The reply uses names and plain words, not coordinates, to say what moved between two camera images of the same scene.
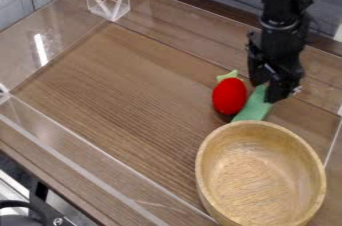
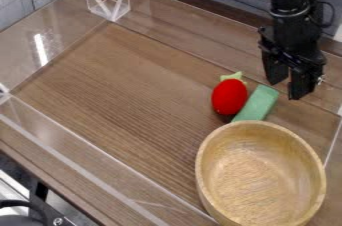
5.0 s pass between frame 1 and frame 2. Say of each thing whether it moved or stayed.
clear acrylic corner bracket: stayed
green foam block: stayed
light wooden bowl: stayed
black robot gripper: moved
